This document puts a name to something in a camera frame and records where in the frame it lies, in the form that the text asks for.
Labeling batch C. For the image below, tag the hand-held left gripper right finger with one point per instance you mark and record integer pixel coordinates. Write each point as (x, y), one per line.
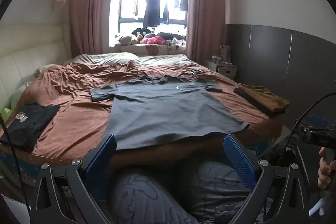
(240, 163)

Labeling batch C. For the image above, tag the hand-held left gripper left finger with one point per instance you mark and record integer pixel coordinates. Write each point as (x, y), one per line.
(102, 158)

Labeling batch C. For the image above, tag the grey t-shirt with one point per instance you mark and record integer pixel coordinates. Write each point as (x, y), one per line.
(170, 113)

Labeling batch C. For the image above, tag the person's right hand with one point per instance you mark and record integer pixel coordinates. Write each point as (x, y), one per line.
(325, 174)

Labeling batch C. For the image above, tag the black garment at bed edge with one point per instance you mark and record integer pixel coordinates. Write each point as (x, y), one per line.
(302, 117)

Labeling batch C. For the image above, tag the person's patterned grey pants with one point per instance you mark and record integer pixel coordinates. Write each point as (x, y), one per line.
(147, 195)

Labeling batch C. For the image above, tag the mustard folded garment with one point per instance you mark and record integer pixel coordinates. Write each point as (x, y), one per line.
(267, 98)

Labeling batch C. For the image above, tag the brown blanket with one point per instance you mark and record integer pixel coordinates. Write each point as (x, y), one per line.
(78, 98)

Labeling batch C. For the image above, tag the black printed t-shirt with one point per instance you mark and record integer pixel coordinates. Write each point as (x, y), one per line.
(34, 121)

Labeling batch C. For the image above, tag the white nightstand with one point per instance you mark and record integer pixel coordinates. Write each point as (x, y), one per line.
(225, 71)

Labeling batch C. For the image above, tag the beige duvet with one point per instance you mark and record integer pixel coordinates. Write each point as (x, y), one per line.
(110, 58)

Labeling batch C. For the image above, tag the green packet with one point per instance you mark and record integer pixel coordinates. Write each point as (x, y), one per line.
(5, 112)

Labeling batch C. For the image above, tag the small white device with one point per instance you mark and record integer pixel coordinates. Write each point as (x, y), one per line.
(215, 58)

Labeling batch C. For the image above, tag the white slatted rack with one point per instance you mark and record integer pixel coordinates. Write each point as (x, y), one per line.
(225, 54)

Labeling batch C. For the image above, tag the cream padded headboard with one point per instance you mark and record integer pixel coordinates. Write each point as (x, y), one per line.
(26, 56)

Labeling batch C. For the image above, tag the pile of plush toys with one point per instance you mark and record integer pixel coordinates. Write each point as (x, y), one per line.
(155, 40)

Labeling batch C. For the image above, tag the window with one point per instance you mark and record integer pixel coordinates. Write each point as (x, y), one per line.
(128, 8)

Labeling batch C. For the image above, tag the small hanging dark garment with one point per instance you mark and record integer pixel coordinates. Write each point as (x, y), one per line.
(165, 12)

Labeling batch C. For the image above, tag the hanging dark jacket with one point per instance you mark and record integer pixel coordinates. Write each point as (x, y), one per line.
(151, 6)

